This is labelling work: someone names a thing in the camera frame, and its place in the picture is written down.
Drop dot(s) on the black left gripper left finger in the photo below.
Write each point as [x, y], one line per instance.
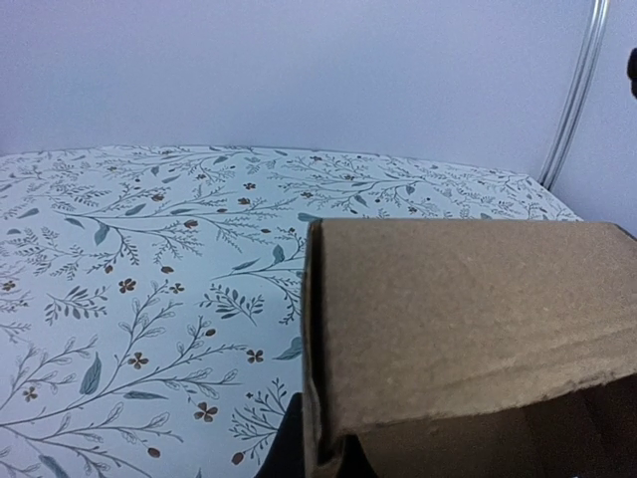
[286, 457]

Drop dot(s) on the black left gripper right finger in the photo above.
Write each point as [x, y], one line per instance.
[354, 463]

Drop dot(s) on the brown cardboard box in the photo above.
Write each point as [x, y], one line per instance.
[471, 348]

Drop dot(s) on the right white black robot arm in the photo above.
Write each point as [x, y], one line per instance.
[631, 71]

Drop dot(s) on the floral patterned table mat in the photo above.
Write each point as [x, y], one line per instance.
[151, 296]

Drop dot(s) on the right aluminium frame post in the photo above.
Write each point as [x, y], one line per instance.
[578, 91]

